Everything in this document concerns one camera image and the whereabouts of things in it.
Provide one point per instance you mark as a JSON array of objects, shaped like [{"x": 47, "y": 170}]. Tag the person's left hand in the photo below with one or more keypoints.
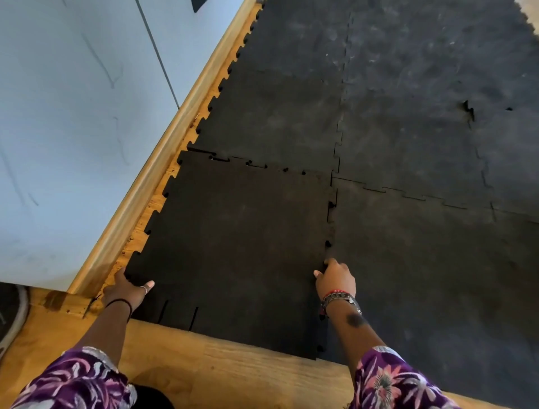
[{"x": 122, "y": 290}]

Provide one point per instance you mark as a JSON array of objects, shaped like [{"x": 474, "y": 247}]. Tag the person's right hand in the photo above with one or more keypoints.
[{"x": 337, "y": 280}]

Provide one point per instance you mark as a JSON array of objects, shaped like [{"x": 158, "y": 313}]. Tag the person's right thumb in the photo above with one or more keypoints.
[{"x": 318, "y": 274}]

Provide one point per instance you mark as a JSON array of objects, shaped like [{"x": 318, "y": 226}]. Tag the person's left thumb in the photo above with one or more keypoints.
[{"x": 145, "y": 287}]

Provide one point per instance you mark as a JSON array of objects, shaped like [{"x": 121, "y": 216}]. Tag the black puzzle-edge rubber mat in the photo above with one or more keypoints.
[{"x": 236, "y": 253}]

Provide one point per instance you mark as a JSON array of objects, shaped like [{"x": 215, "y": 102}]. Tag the person's right forearm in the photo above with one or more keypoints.
[{"x": 351, "y": 330}]

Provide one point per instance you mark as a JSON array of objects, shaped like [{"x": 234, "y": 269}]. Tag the person's left forearm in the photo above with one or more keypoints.
[{"x": 107, "y": 328}]

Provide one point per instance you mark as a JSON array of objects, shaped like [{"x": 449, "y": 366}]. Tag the black wrist band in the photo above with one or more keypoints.
[{"x": 122, "y": 301}]

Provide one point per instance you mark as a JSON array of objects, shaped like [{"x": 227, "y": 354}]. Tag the black trousers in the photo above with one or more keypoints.
[{"x": 152, "y": 398}]

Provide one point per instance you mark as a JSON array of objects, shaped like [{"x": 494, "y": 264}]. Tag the purple floral sleeve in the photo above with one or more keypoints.
[
  {"x": 78, "y": 385},
  {"x": 391, "y": 383}
]

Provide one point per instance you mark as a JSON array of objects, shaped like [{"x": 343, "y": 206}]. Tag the white-rimmed black round object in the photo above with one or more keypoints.
[{"x": 12, "y": 314}]

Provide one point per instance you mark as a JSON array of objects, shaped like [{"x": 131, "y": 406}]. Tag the wooden baseboard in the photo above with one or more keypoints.
[{"x": 168, "y": 147}]

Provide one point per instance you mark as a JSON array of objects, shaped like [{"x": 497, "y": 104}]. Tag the field of black floor tiles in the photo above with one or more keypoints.
[{"x": 421, "y": 126}]

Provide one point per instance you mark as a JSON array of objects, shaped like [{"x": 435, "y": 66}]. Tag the black triangular object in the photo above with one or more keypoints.
[{"x": 198, "y": 4}]

